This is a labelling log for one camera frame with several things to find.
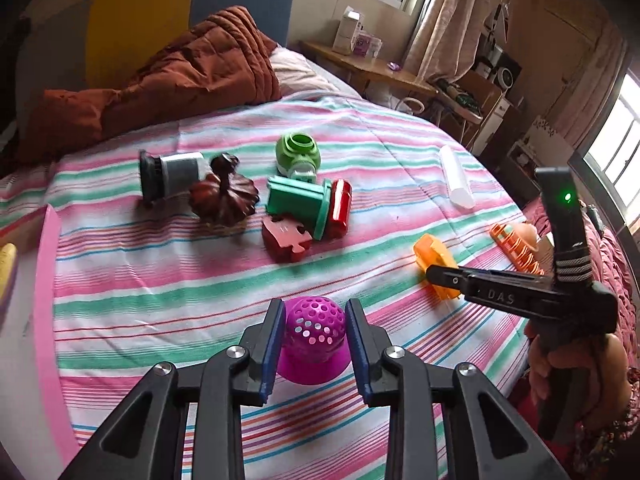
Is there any purple perforated plastic toy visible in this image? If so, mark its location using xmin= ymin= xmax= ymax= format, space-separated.
xmin=278 ymin=296 xmax=350 ymax=386

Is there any yellow plastic scissors cover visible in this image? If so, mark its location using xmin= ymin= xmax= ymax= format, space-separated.
xmin=413 ymin=233 xmax=460 ymax=300

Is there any red puzzle piece block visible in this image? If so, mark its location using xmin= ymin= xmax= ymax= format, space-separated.
xmin=262 ymin=216 xmax=314 ymax=262

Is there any dark brown pumpkin ornament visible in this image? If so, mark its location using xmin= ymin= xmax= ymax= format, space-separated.
xmin=189 ymin=153 xmax=259 ymax=228

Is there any teal plastic holder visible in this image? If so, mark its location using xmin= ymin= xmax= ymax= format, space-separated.
xmin=266 ymin=176 xmax=332 ymax=240

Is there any red cylindrical tube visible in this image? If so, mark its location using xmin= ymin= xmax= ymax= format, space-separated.
xmin=326 ymin=179 xmax=352 ymax=238

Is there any clear cup with black base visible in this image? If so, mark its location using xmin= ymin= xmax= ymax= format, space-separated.
xmin=139 ymin=150 xmax=210 ymax=206

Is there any green plug-in mosquito repeller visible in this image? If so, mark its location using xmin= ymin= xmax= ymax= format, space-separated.
xmin=276 ymin=132 xmax=321 ymax=183

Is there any yellow textured oval toy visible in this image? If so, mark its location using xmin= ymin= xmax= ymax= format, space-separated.
xmin=0 ymin=243 xmax=18 ymax=311

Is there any person's right hand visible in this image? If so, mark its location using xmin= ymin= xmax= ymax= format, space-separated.
xmin=525 ymin=323 xmax=631 ymax=443

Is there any orange plastic rack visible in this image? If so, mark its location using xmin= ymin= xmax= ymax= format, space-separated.
xmin=489 ymin=223 xmax=544 ymax=275

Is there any peach suction cup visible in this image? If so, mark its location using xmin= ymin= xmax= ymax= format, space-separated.
xmin=512 ymin=222 xmax=538 ymax=252

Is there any striped bed sheet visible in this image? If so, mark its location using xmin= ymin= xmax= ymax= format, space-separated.
xmin=0 ymin=90 xmax=536 ymax=480

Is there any white plastic cover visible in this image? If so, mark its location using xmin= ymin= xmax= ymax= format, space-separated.
xmin=439 ymin=145 xmax=475 ymax=210

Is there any pink shallow box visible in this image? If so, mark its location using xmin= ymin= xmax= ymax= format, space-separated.
xmin=1 ymin=205 xmax=79 ymax=479

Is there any beige curtain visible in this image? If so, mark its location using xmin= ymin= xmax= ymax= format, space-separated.
xmin=404 ymin=0 xmax=490 ymax=82

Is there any wooden side table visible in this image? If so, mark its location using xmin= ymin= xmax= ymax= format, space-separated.
xmin=298 ymin=41 xmax=438 ymax=99

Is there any striped pillow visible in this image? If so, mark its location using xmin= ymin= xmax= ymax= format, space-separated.
xmin=269 ymin=46 xmax=360 ymax=99

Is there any brown quilted blanket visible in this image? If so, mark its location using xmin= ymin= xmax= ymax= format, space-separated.
xmin=16 ymin=6 xmax=281 ymax=166

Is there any white carton box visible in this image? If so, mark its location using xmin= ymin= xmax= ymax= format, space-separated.
xmin=332 ymin=6 xmax=362 ymax=54

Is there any multicolour headboard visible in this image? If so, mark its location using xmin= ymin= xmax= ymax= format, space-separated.
xmin=15 ymin=0 xmax=293 ymax=125

